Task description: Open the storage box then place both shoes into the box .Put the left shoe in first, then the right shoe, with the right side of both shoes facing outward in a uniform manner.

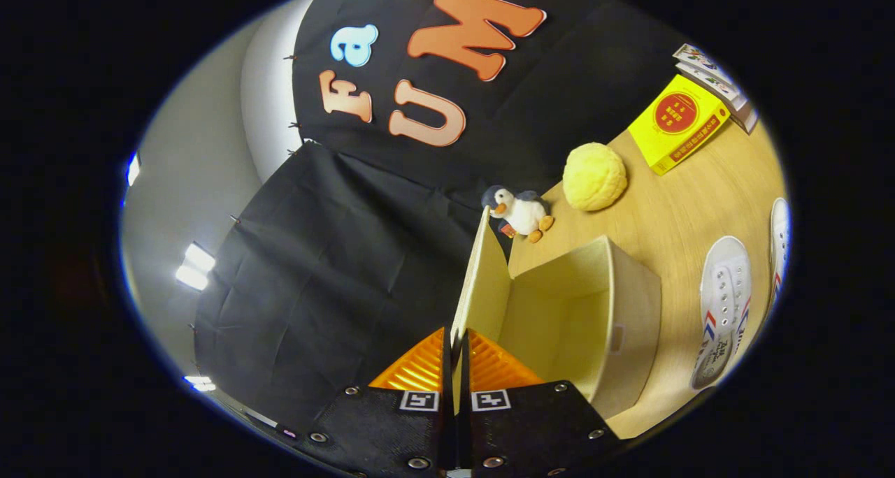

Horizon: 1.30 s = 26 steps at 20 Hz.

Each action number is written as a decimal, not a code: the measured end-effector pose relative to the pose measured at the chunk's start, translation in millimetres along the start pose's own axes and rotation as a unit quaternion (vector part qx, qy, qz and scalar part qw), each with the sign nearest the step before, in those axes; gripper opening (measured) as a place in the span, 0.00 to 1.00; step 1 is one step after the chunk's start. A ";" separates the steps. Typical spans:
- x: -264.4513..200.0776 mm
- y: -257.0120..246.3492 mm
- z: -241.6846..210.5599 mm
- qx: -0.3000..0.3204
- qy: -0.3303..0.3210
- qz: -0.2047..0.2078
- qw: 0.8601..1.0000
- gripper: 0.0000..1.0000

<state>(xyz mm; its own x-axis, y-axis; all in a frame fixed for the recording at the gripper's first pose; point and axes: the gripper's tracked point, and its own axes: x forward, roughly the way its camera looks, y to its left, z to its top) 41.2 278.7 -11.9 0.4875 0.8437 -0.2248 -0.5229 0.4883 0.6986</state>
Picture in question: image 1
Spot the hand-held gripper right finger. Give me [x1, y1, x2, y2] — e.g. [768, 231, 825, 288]
[458, 328, 623, 478]

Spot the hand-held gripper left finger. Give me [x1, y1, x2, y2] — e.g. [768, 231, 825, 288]
[294, 326, 457, 478]

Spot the beige fabric storage box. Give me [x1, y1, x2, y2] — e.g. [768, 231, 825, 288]
[451, 205, 663, 421]

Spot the white canvas shoe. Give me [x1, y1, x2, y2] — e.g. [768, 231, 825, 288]
[768, 197, 792, 304]
[690, 236, 753, 392]

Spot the black backdrop cloth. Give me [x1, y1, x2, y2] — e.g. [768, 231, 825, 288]
[192, 0, 700, 430]

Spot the penguin plush toy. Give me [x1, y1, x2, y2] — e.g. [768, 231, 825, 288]
[481, 185, 555, 244]

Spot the yellow round plush ball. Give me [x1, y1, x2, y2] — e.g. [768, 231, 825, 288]
[562, 142, 629, 212]

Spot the yellow book with red circle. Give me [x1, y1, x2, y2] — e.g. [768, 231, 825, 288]
[627, 74, 732, 176]

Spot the white paperback book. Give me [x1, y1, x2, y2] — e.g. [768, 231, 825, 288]
[682, 62, 750, 107]
[727, 94, 760, 135]

